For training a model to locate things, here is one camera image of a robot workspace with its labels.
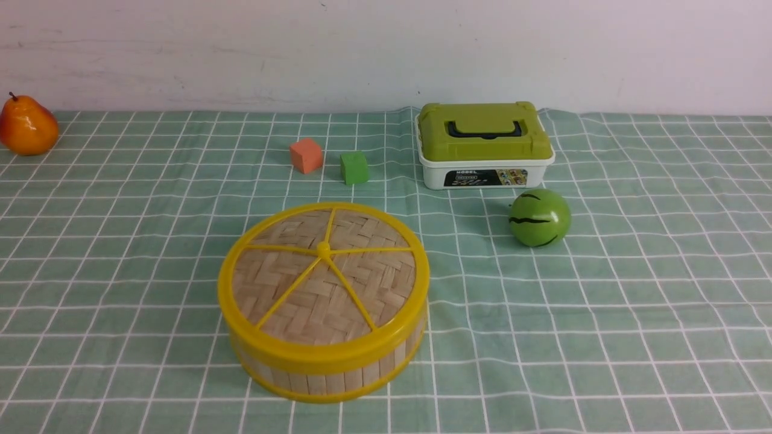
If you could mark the yellow woven steamer lid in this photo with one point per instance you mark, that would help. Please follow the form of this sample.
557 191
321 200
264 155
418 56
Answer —
326 288

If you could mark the yellow bamboo steamer basket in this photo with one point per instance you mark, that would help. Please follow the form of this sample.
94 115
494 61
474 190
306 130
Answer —
341 385

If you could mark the green foam cube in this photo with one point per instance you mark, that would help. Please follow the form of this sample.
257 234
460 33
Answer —
354 168

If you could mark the orange foam cube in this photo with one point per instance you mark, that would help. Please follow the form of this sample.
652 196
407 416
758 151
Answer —
306 155

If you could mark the green lidded storage box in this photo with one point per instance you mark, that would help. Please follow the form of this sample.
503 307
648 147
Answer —
495 145

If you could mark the green watermelon ball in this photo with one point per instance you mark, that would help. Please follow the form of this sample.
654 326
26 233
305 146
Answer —
539 217

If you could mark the green checkered tablecloth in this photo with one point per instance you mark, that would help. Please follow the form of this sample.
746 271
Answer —
652 316

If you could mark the orange pear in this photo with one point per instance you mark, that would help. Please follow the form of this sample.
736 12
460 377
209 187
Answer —
27 127

